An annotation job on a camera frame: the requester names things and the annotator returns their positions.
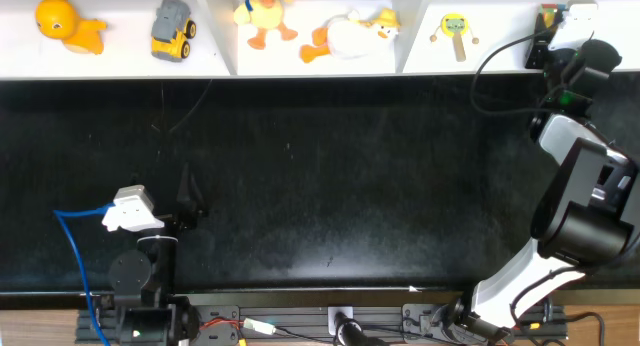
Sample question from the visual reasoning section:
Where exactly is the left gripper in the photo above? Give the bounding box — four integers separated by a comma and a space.
162, 161, 207, 233

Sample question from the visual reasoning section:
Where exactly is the grey and yellow toy truck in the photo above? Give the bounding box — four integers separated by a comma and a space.
150, 0, 198, 63

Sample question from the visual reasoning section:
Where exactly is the yellow rubber duck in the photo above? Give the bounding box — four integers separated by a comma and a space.
34, 0, 108, 56

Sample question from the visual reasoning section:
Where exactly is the yellow rattle drum toy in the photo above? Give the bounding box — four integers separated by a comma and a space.
429, 12, 481, 63

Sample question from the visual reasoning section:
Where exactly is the many-coloured puzzle cube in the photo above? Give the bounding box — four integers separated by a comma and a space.
537, 3, 567, 31

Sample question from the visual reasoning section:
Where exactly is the white shelf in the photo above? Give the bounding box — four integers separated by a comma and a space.
0, 0, 640, 81

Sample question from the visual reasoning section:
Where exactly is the yellow plush duck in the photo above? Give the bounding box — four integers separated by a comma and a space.
233, 0, 299, 51

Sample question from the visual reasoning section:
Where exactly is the white plush goose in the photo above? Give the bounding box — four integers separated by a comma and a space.
299, 7, 402, 65

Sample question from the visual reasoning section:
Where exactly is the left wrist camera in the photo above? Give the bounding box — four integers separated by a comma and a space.
101, 184, 166, 233

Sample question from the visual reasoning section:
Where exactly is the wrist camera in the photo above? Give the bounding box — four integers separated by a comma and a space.
548, 0, 599, 51
101, 184, 166, 233

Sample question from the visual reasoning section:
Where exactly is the blue cable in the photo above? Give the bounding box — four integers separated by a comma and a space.
53, 203, 116, 346

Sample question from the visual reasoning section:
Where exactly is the mounting rail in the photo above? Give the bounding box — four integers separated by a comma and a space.
74, 290, 609, 346

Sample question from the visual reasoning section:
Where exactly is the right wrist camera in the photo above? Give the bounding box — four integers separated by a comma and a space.
548, 0, 599, 51

